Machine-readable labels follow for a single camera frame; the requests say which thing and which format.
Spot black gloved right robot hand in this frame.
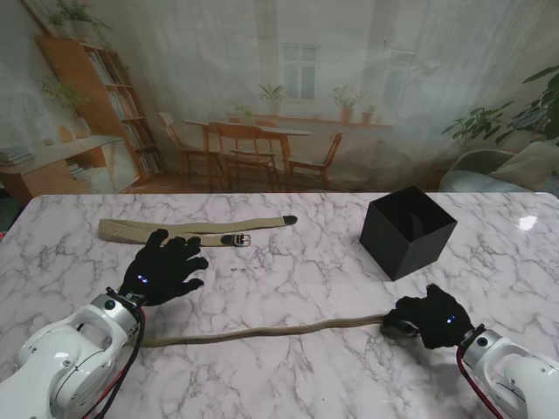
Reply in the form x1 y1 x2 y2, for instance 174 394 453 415
383 283 475 350

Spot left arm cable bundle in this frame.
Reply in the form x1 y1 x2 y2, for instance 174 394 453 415
93 309 148 419

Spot black storage box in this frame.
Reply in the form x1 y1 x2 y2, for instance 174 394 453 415
359 185 459 281

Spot printed room scene backdrop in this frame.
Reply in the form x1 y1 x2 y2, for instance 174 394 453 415
0 0 559 196

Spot beige woven belt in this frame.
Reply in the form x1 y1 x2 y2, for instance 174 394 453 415
97 214 299 248
141 313 423 348

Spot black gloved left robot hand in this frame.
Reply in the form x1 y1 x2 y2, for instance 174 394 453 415
118 229 210 306

